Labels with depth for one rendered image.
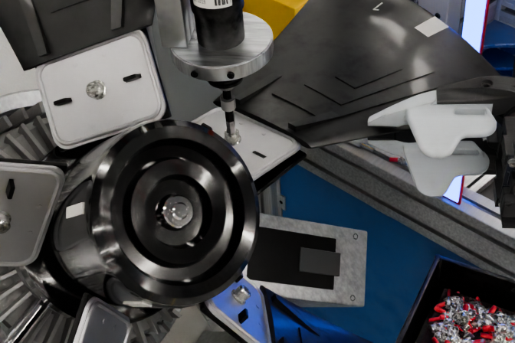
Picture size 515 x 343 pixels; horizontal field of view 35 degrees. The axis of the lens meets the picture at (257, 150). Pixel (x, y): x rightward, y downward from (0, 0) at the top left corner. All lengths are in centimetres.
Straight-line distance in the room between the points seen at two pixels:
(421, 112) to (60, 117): 26
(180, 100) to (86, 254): 117
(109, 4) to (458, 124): 26
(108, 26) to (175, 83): 106
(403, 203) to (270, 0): 32
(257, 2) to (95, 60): 47
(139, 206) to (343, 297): 31
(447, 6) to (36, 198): 76
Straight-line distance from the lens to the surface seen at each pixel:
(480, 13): 86
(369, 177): 110
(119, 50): 57
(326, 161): 114
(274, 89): 66
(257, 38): 55
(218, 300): 57
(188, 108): 169
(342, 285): 77
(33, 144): 65
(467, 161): 65
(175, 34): 54
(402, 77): 69
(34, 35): 59
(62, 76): 59
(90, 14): 58
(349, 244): 78
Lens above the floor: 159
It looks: 41 degrees down
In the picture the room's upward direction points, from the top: 5 degrees counter-clockwise
